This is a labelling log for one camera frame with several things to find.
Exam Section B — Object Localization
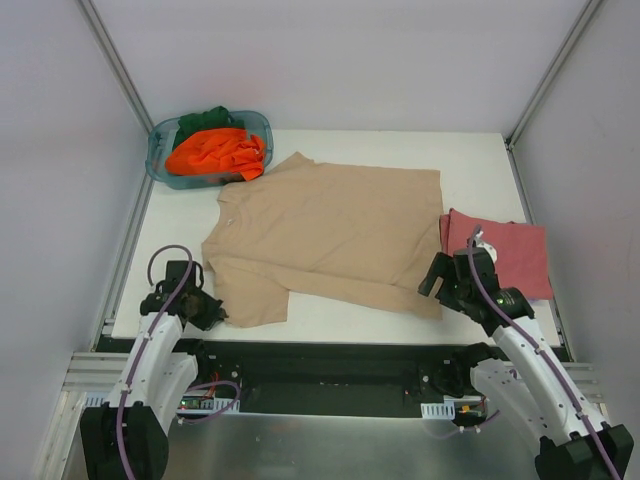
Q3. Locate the teal plastic basket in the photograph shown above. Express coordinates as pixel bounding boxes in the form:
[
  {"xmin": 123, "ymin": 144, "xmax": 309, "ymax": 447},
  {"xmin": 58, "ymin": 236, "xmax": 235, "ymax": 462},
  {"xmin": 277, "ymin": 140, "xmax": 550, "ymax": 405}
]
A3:
[{"xmin": 145, "ymin": 110, "xmax": 274, "ymax": 190}]

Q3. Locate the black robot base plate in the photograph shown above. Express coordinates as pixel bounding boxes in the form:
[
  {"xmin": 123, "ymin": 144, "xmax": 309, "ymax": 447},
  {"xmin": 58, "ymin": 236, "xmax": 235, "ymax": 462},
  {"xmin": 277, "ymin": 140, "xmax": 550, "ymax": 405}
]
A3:
[{"xmin": 94, "ymin": 335, "xmax": 506, "ymax": 419}]

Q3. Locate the beige t shirt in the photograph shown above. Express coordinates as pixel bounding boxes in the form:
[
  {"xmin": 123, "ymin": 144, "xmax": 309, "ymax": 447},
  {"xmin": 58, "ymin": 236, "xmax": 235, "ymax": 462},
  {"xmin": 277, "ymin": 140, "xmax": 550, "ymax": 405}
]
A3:
[{"xmin": 202, "ymin": 153, "xmax": 443, "ymax": 328}]

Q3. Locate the orange t shirt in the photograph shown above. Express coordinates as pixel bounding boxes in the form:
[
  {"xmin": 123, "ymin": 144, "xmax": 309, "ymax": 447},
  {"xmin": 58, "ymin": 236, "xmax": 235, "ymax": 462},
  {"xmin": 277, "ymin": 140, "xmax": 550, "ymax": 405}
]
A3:
[{"xmin": 165, "ymin": 128, "xmax": 266, "ymax": 181}]

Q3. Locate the left aluminium frame post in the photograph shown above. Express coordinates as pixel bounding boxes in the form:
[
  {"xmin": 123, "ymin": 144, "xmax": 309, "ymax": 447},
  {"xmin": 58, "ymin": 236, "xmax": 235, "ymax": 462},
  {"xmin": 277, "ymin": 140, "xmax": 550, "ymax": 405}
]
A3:
[{"xmin": 76, "ymin": 0, "xmax": 154, "ymax": 133}]

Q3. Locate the aluminium frame post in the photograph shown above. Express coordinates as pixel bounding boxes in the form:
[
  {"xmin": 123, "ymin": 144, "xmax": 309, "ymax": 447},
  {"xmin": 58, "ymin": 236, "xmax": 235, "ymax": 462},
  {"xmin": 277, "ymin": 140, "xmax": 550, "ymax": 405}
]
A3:
[
  {"xmin": 505, "ymin": 0, "xmax": 607, "ymax": 151},
  {"xmin": 76, "ymin": 0, "xmax": 154, "ymax": 133}
]

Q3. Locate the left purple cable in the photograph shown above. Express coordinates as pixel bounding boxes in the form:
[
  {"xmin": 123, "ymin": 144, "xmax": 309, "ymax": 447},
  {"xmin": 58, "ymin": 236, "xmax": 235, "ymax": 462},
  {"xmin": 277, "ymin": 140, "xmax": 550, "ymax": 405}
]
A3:
[{"xmin": 114, "ymin": 243, "xmax": 241, "ymax": 480}]

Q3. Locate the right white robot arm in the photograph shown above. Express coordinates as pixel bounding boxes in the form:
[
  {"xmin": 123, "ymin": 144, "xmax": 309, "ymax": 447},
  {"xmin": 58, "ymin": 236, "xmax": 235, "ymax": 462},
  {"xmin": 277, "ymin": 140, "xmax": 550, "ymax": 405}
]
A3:
[{"xmin": 418, "ymin": 246, "xmax": 634, "ymax": 479}]

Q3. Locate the folded red t shirt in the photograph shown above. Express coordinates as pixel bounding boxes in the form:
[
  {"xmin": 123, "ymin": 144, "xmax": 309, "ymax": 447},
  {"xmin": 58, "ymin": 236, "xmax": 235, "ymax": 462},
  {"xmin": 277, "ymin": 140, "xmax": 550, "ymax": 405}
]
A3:
[{"xmin": 439, "ymin": 209, "xmax": 553, "ymax": 300}]

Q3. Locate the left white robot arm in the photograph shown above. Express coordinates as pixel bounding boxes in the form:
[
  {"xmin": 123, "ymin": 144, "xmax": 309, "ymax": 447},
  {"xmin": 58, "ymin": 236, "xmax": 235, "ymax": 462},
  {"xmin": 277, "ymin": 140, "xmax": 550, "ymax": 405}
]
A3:
[{"xmin": 80, "ymin": 260, "xmax": 226, "ymax": 479}]

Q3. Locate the green t shirt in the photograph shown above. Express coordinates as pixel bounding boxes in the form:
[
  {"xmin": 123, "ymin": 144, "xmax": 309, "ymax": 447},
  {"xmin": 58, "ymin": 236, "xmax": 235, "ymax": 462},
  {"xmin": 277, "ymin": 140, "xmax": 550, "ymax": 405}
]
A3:
[{"xmin": 173, "ymin": 106, "xmax": 245, "ymax": 149}]

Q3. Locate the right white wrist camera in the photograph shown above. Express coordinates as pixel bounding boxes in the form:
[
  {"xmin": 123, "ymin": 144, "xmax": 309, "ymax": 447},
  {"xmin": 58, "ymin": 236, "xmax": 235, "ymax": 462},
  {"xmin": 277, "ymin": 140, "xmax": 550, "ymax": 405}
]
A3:
[{"xmin": 472, "ymin": 225, "xmax": 498, "ymax": 263}]

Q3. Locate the right aluminium frame post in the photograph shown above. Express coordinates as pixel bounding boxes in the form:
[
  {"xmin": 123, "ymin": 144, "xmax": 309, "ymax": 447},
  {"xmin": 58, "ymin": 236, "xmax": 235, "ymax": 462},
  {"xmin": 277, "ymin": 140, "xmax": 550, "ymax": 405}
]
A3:
[{"xmin": 505, "ymin": 0, "xmax": 607, "ymax": 151}]

